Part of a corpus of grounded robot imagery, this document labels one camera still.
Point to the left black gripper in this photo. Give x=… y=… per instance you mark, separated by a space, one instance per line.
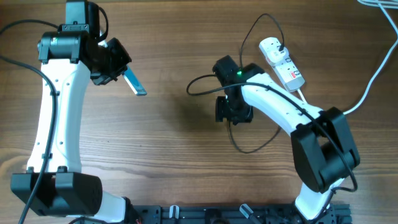
x=123 y=58

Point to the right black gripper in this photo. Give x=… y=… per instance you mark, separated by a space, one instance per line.
x=222 y=111

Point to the blue screen Galaxy smartphone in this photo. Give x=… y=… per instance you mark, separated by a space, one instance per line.
x=134 y=83

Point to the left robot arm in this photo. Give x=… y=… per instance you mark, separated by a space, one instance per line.
x=71 y=57

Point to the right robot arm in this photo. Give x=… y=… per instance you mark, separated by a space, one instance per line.
x=323 y=147

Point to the white USB charger plug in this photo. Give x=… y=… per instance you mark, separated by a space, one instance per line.
x=275 y=56

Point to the white power strip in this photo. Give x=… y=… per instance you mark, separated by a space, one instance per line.
x=287 y=72

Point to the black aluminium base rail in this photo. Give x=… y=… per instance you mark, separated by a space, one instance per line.
x=267 y=214

